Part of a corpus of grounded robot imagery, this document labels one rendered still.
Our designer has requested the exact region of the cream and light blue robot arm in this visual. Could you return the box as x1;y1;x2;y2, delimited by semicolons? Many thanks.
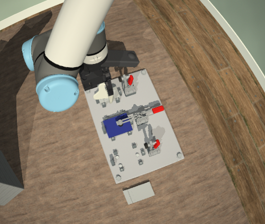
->
22;0;140;112

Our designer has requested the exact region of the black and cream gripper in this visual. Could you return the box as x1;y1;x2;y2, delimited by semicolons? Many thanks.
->
79;56;114;104

